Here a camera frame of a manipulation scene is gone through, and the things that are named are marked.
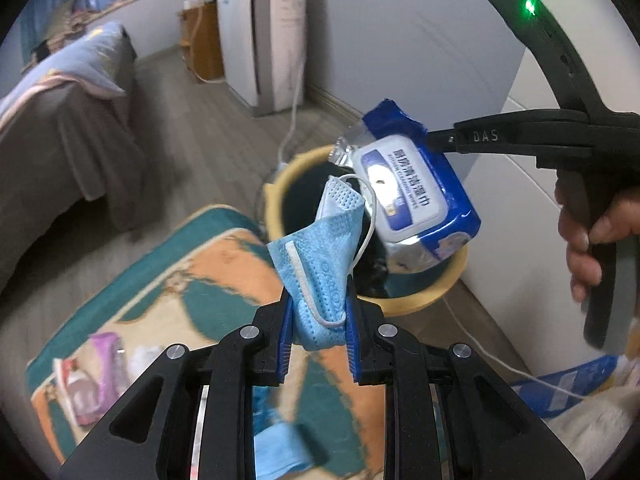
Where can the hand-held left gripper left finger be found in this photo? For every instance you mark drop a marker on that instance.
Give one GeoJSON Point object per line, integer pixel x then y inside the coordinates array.
{"type": "Point", "coordinates": [284, 347]}

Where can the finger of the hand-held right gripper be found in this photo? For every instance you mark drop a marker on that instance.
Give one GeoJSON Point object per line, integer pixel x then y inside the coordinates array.
{"type": "Point", "coordinates": [500, 141]}
{"type": "Point", "coordinates": [540, 119]}

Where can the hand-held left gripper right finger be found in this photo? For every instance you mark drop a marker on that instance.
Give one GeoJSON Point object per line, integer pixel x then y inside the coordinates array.
{"type": "Point", "coordinates": [352, 352]}

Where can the yellow rimmed trash bin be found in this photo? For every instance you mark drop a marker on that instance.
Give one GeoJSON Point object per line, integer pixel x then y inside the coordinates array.
{"type": "Point", "coordinates": [420, 304]}

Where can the blue wet wipes pack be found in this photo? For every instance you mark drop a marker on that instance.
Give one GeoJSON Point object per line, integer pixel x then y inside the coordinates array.
{"type": "Point", "coordinates": [415, 195]}

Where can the blue face mask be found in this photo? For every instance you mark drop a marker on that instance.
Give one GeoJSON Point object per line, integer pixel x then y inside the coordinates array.
{"type": "Point", "coordinates": [280, 452]}
{"type": "Point", "coordinates": [320, 250]}

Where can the person's right hand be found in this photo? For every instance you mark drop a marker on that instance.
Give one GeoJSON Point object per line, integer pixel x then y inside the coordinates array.
{"type": "Point", "coordinates": [582, 265]}

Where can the white wardrobe door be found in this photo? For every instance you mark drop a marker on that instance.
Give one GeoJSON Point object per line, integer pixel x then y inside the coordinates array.
{"type": "Point", "coordinates": [525, 220]}

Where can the teal orange patterned rug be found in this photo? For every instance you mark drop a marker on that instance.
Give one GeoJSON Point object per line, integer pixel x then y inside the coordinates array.
{"type": "Point", "coordinates": [210, 270]}

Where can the white crumpled tissue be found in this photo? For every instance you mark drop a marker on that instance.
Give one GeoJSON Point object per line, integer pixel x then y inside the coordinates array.
{"type": "Point", "coordinates": [145, 362]}

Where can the pink plastic packet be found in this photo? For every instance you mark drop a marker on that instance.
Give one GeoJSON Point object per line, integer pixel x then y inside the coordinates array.
{"type": "Point", "coordinates": [111, 365]}

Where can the white red packet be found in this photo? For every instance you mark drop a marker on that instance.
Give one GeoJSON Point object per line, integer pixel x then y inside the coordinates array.
{"type": "Point", "coordinates": [80, 390]}

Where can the blue white plastic bag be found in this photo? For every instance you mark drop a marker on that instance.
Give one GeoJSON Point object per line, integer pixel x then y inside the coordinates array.
{"type": "Point", "coordinates": [560, 385]}

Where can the white fluffy cloth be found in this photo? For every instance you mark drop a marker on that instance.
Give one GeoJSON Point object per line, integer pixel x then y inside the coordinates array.
{"type": "Point", "coordinates": [600, 430]}

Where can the white air purifier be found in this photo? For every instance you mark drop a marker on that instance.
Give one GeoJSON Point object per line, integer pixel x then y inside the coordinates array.
{"type": "Point", "coordinates": [240, 35]}

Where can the bed with grey cover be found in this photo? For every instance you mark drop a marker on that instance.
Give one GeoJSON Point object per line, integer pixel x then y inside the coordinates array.
{"type": "Point", "coordinates": [60, 170]}

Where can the small wooden cabinet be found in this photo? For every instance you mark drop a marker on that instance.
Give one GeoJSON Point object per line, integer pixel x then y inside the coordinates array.
{"type": "Point", "coordinates": [205, 45]}

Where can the light blue quilt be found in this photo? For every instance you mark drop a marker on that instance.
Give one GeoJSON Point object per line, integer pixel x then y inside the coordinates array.
{"type": "Point", "coordinates": [65, 65]}

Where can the wooden ledge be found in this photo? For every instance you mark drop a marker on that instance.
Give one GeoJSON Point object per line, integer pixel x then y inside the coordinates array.
{"type": "Point", "coordinates": [120, 4]}

